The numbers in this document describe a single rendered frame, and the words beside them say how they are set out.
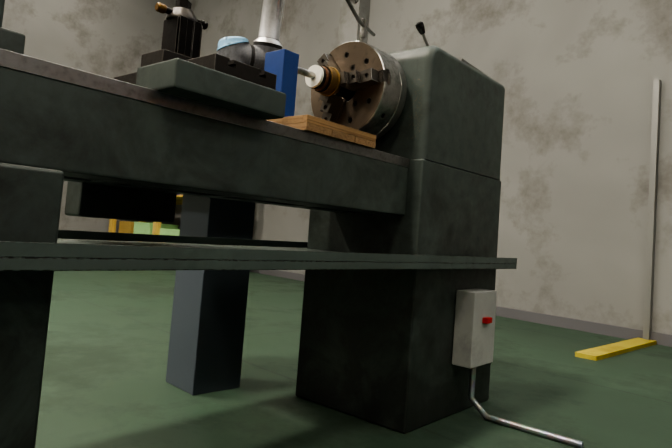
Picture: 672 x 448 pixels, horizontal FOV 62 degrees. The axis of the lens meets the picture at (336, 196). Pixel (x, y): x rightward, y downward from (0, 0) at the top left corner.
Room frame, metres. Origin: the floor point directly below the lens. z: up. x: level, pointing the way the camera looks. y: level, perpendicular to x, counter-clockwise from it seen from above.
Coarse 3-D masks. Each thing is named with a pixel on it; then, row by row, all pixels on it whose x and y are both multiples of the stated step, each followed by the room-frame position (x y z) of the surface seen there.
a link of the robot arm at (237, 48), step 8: (224, 40) 2.09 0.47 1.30; (232, 40) 2.09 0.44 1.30; (240, 40) 2.10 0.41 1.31; (224, 48) 2.09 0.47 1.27; (232, 48) 2.09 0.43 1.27; (240, 48) 2.10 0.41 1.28; (248, 48) 2.12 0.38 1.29; (232, 56) 2.09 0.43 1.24; (240, 56) 2.10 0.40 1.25; (248, 56) 2.12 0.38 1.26; (248, 64) 2.13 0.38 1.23
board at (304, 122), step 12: (276, 120) 1.49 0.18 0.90; (288, 120) 1.46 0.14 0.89; (300, 120) 1.43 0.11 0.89; (312, 120) 1.43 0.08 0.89; (324, 120) 1.47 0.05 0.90; (312, 132) 1.45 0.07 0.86; (324, 132) 1.47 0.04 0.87; (336, 132) 1.51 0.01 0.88; (348, 132) 1.55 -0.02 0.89; (360, 132) 1.59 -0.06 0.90; (360, 144) 1.59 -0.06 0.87; (372, 144) 1.63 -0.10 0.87
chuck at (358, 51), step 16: (336, 48) 1.84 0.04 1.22; (352, 48) 1.79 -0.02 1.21; (368, 48) 1.75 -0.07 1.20; (352, 64) 1.79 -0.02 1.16; (368, 64) 1.75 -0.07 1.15; (384, 64) 1.72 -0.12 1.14; (400, 80) 1.77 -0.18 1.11; (368, 96) 1.74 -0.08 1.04; (384, 96) 1.71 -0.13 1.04; (320, 112) 1.87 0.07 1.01; (352, 112) 1.78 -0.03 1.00; (368, 112) 1.74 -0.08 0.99; (368, 128) 1.77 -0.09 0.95
